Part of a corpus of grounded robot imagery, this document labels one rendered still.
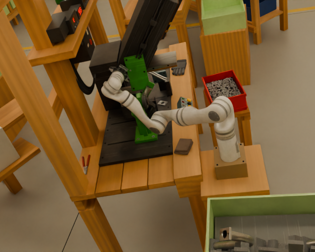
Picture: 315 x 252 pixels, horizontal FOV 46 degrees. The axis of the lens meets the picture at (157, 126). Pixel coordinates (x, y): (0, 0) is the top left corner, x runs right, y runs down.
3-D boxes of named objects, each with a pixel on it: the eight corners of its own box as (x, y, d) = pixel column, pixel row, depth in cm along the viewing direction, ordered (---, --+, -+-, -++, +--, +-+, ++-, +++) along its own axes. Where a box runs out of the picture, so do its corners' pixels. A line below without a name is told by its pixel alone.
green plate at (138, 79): (151, 83, 231) (144, 51, 224) (150, 88, 224) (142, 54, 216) (133, 87, 233) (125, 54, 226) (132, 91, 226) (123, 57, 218)
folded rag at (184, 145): (188, 155, 195) (187, 151, 194) (173, 154, 199) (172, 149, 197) (193, 142, 202) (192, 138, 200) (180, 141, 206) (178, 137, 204)
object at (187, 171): (189, 57, 310) (185, 41, 301) (206, 194, 191) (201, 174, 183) (172, 61, 312) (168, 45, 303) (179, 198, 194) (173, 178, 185)
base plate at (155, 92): (169, 58, 289) (169, 56, 287) (173, 154, 202) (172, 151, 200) (117, 69, 295) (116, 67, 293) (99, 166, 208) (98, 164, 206)
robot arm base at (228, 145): (236, 147, 186) (231, 120, 176) (241, 159, 178) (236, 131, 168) (218, 152, 186) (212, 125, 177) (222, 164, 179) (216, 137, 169)
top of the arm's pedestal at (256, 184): (260, 149, 199) (260, 144, 197) (270, 195, 174) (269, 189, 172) (201, 156, 206) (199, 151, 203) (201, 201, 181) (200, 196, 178)
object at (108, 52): (135, 82, 268) (121, 39, 248) (132, 106, 244) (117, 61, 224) (110, 87, 271) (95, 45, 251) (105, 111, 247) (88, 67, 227)
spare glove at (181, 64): (174, 62, 278) (173, 59, 276) (188, 61, 275) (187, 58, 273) (169, 77, 263) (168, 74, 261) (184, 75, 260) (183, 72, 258)
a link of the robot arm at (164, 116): (162, 120, 206) (195, 114, 186) (155, 134, 201) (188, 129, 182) (151, 110, 201) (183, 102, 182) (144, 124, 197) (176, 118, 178)
